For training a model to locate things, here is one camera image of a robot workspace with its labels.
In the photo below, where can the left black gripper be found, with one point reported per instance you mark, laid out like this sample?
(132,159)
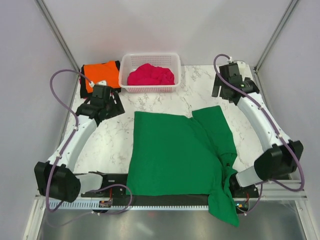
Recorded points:
(118,108)

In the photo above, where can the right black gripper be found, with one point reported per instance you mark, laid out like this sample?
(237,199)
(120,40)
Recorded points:
(217,83)

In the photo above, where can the green t shirt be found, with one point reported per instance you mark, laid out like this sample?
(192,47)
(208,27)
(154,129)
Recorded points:
(179,155)

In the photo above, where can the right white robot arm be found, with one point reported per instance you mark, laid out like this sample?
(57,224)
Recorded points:
(281,155)

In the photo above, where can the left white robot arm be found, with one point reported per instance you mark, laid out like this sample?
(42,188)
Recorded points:
(55,177)

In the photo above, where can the orange folded t shirt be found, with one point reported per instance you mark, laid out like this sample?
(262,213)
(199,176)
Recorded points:
(108,71)

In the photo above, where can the magenta t shirt in basket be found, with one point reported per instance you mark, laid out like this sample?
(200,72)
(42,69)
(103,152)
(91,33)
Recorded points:
(149,75)

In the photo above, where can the white plastic basket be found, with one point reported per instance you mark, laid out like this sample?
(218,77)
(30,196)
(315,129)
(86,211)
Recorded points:
(130,62)

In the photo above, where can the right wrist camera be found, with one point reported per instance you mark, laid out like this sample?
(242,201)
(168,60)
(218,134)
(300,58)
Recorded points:
(241,64)

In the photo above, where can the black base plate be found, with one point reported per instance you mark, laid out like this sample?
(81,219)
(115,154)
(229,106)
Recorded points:
(118,194)

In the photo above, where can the white slotted cable duct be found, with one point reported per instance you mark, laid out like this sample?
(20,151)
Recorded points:
(95,204)

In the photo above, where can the right aluminium frame post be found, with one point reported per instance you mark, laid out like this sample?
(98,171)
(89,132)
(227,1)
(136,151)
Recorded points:
(276,33)

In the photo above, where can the aluminium frame post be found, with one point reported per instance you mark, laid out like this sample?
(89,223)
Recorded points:
(56,32)
(276,33)

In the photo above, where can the aluminium front rail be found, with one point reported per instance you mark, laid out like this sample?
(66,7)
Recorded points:
(274,191)

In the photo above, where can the left aluminium frame post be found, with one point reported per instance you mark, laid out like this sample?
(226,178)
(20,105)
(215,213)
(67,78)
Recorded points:
(56,32)

